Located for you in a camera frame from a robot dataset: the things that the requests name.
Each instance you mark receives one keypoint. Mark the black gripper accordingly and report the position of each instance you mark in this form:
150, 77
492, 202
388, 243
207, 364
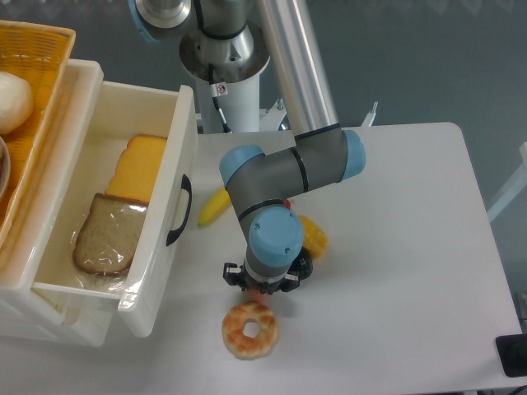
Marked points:
301, 268

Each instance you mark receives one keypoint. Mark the brown egg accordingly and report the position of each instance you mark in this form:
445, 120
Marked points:
256, 296

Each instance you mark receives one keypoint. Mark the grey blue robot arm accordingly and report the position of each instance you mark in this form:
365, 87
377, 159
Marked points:
324, 153

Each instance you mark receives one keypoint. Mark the yellow toy corn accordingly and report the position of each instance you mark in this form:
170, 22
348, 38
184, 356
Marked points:
315, 240

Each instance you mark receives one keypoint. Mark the glazed toy donut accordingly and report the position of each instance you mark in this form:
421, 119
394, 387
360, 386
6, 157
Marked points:
250, 330

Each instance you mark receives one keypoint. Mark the yellow toy banana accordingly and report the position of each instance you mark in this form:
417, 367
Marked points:
214, 207

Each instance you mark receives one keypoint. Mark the white plastic drawer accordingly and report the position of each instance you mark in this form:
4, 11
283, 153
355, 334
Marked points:
121, 113

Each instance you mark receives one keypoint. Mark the brown bread slice wrapped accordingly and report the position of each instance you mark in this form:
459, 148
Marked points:
107, 241

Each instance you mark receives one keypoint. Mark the white drawer cabinet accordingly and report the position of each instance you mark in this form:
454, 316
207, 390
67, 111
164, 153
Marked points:
31, 308

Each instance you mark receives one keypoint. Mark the black device at edge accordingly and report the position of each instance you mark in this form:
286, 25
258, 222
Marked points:
512, 352

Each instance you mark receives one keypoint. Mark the grey bowl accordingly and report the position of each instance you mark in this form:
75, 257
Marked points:
5, 168

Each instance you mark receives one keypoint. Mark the white round bun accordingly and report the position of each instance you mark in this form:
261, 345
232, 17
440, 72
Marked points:
16, 102

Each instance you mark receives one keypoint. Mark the yellow woven basket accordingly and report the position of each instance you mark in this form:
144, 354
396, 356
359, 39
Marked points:
33, 62

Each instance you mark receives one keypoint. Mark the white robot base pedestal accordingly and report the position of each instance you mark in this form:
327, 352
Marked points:
226, 74

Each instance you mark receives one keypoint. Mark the white frame at right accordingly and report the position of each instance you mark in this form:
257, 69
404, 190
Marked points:
513, 186

